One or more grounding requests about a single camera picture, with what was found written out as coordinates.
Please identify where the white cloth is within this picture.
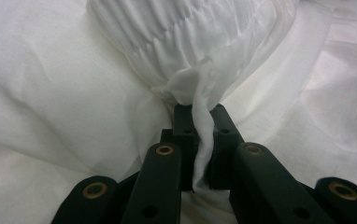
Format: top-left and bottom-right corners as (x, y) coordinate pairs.
(0, 0), (357, 224)

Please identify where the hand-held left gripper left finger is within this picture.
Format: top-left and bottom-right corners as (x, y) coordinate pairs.
(160, 104), (200, 191)

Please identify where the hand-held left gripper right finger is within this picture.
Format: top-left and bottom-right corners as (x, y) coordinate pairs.
(207, 104), (247, 191)

